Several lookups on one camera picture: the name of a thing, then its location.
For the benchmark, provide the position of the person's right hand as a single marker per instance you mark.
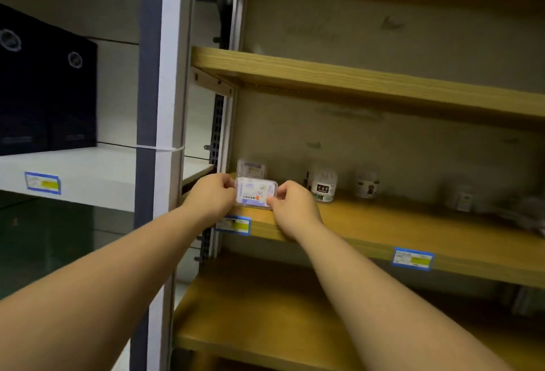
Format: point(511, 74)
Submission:
point(296, 213)

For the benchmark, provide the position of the person's left hand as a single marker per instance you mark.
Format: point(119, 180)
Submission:
point(208, 202)

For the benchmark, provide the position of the clear box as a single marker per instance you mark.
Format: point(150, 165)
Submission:
point(251, 168)
point(255, 192)

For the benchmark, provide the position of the wooden shelf with blue labels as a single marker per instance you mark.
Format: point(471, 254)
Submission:
point(404, 230)

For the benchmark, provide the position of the person's left forearm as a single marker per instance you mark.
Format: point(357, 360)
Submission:
point(93, 298)

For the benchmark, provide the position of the person's right forearm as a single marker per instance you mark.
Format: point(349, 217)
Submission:
point(391, 311)

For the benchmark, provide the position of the blue framed price label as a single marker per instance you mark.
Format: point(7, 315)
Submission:
point(413, 259)
point(42, 183)
point(233, 225)

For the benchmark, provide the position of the green storage box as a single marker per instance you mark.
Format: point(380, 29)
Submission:
point(42, 243)

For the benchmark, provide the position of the white metal shelf bracket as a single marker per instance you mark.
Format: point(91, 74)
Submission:
point(210, 81)

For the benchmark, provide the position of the white grey metal upright post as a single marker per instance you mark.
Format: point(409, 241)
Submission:
point(168, 64)

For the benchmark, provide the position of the white slotted rack rail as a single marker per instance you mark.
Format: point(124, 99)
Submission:
point(236, 21)
point(523, 300)

